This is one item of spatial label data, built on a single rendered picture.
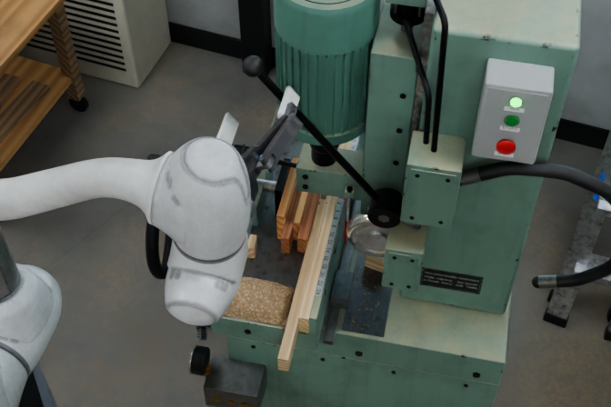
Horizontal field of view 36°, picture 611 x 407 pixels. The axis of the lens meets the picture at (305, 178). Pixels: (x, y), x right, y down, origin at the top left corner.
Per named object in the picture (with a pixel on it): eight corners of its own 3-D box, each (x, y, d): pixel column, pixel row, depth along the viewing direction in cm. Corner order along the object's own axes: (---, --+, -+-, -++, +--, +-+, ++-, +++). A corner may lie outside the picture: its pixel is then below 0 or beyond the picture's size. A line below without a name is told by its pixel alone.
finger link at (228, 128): (229, 152, 160) (225, 153, 160) (239, 123, 164) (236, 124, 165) (217, 141, 158) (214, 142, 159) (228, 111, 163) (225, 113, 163)
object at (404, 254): (388, 249, 186) (392, 210, 177) (424, 254, 185) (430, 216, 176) (380, 288, 180) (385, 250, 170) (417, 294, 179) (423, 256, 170)
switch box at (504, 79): (474, 129, 157) (487, 56, 145) (535, 138, 155) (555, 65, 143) (470, 156, 153) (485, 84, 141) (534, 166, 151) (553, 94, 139)
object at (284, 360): (337, 137, 213) (337, 124, 210) (346, 138, 213) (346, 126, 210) (277, 369, 175) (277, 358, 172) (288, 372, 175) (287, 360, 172)
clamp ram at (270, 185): (257, 181, 204) (255, 153, 198) (291, 186, 203) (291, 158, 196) (247, 213, 199) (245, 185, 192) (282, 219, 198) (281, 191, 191)
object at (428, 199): (405, 187, 171) (413, 129, 160) (455, 194, 170) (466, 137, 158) (399, 223, 166) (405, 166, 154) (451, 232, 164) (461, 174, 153)
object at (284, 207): (294, 181, 205) (293, 156, 199) (301, 182, 205) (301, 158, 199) (276, 239, 195) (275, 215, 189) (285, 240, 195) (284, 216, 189)
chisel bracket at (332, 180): (303, 170, 196) (302, 142, 189) (370, 180, 194) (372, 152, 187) (295, 197, 191) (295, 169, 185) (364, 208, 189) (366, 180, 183)
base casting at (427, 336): (273, 181, 230) (272, 154, 223) (513, 218, 222) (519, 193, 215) (225, 337, 201) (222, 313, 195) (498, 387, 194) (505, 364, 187)
